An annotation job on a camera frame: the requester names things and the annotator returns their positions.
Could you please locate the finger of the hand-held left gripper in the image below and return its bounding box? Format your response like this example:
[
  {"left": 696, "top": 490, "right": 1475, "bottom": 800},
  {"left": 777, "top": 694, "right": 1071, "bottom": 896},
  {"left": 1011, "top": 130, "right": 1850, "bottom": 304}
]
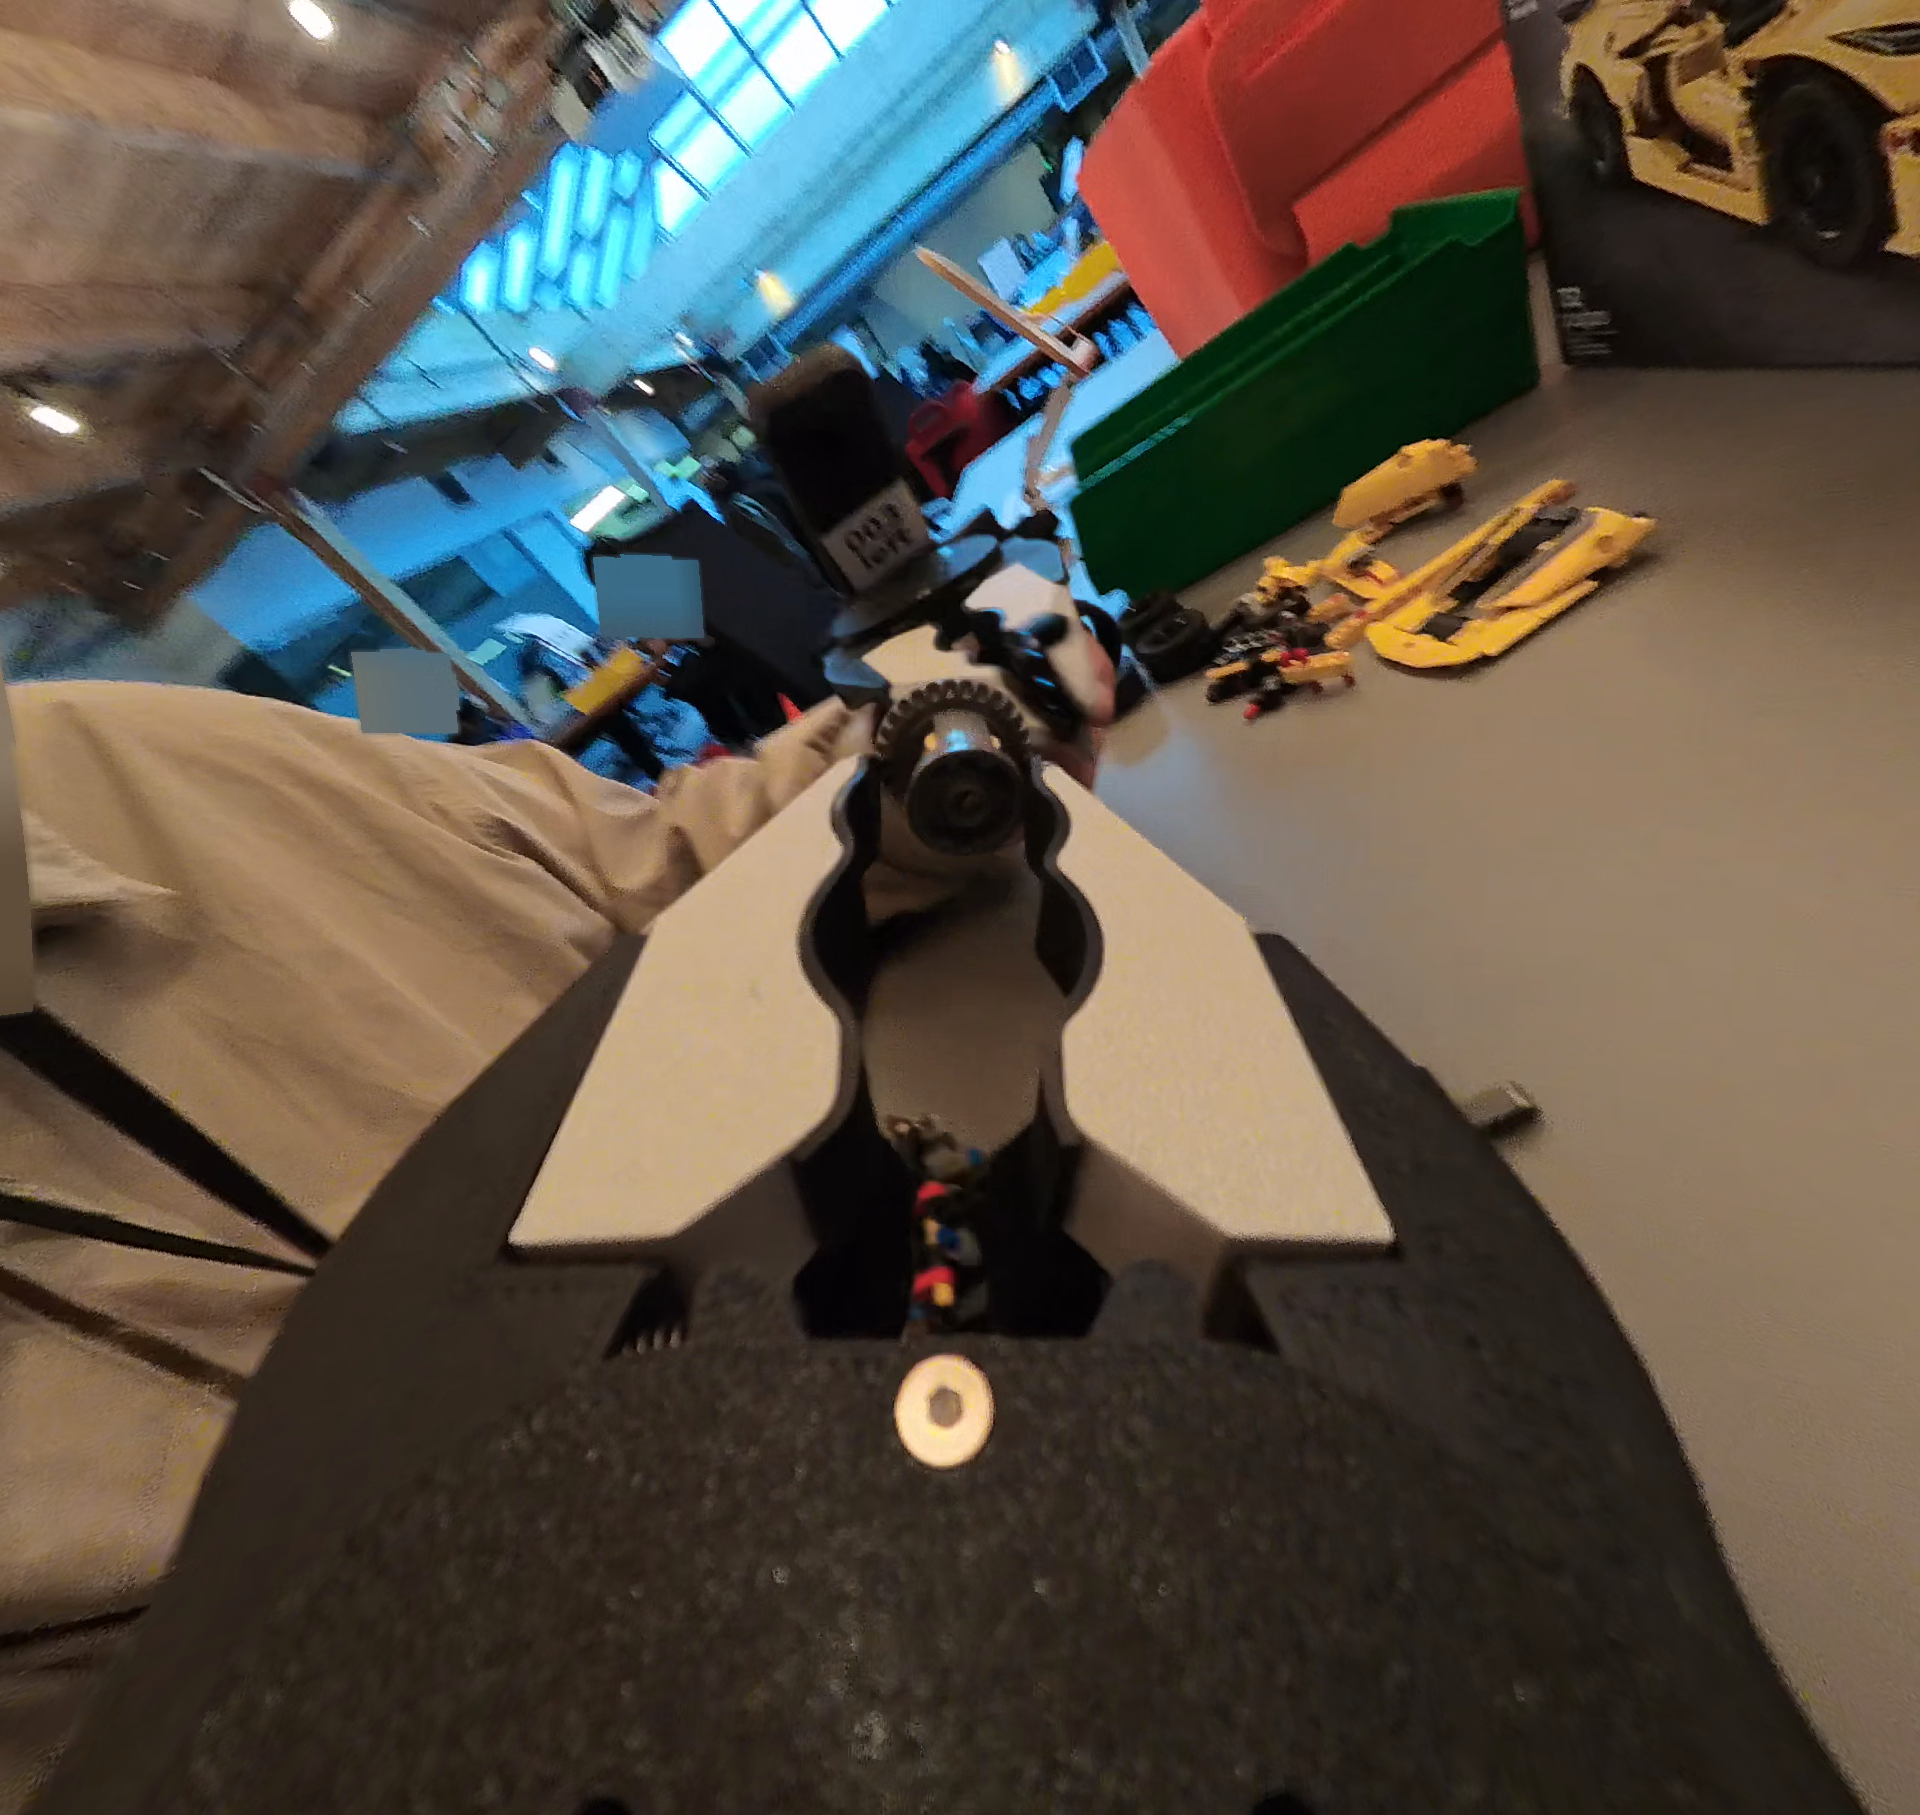
[
  {"left": 960, "top": 566, "right": 1090, "bottom": 654},
  {"left": 862, "top": 630, "right": 991, "bottom": 714}
]

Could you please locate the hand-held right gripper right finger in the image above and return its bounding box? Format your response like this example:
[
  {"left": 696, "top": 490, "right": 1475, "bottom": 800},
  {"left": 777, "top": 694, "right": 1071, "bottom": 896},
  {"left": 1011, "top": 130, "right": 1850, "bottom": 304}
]
[{"left": 1025, "top": 762, "right": 1398, "bottom": 1337}]

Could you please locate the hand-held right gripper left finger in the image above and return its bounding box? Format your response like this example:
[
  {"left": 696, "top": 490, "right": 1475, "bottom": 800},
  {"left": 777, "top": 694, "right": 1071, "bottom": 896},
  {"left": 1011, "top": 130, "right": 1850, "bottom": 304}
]
[{"left": 506, "top": 758, "right": 920, "bottom": 1337}]

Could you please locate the toy car chassis assembly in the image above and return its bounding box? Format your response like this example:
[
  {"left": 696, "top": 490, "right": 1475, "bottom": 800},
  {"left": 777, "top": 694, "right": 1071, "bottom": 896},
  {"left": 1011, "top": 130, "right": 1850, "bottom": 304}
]
[{"left": 873, "top": 678, "right": 1039, "bottom": 1321}]

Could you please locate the person's left forearm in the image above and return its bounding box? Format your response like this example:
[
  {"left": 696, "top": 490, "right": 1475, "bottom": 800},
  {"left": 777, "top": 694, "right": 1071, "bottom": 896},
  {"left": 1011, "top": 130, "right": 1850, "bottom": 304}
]
[{"left": 0, "top": 682, "right": 887, "bottom": 1097}]

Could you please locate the grey desk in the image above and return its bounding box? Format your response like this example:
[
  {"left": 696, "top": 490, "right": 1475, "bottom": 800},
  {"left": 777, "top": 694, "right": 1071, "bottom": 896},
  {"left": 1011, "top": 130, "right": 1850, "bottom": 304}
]
[{"left": 1049, "top": 256, "right": 1920, "bottom": 1815}]

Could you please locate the person's left hand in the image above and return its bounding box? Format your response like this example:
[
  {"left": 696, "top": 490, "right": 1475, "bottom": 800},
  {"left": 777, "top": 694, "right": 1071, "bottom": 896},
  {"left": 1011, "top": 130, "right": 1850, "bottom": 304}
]
[{"left": 1049, "top": 628, "right": 1123, "bottom": 730}]

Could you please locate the red chair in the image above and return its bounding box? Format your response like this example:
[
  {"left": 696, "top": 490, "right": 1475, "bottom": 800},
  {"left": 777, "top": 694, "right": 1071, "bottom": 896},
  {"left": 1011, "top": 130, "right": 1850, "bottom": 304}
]
[{"left": 905, "top": 382, "right": 991, "bottom": 490}]

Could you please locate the black toy tyre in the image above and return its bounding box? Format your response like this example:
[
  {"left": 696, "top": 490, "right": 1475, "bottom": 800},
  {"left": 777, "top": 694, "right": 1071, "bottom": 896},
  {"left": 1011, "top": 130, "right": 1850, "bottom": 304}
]
[{"left": 1115, "top": 598, "right": 1218, "bottom": 684}]

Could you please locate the yellow black brick sub-assembly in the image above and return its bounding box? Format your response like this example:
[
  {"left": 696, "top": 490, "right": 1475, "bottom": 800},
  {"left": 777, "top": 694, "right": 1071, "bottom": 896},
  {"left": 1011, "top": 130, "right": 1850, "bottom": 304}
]
[{"left": 1205, "top": 556, "right": 1359, "bottom": 714}]

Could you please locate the green plastic bin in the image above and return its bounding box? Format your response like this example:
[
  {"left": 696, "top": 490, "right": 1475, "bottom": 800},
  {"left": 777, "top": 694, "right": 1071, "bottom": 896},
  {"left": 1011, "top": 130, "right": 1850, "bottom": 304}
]
[{"left": 1067, "top": 188, "right": 1543, "bottom": 602}]

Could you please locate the yellow toy car body panel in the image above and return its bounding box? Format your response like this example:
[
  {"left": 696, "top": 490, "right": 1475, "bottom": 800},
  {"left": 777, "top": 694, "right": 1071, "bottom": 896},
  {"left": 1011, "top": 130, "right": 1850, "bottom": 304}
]
[{"left": 1332, "top": 438, "right": 1475, "bottom": 534}]

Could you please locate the paned window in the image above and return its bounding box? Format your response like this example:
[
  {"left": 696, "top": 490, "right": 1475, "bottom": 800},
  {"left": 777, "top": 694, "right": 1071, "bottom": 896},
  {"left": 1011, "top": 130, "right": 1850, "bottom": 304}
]
[{"left": 450, "top": 0, "right": 991, "bottom": 318}]

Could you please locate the yellow toy car body shell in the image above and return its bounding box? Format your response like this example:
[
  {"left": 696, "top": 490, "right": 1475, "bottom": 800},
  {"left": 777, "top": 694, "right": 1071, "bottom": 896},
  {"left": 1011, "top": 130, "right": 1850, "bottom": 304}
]
[{"left": 1363, "top": 480, "right": 1659, "bottom": 674}]

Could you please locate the person's beige jacket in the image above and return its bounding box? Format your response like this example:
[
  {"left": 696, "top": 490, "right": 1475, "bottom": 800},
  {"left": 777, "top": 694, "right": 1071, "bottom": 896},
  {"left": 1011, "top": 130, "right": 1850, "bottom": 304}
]
[{"left": 0, "top": 930, "right": 631, "bottom": 1815}]

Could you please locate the black Lego set box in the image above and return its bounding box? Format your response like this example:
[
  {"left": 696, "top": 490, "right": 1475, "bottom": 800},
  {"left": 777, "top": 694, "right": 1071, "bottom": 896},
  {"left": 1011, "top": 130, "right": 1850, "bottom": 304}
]
[{"left": 1483, "top": 0, "right": 1920, "bottom": 370}]

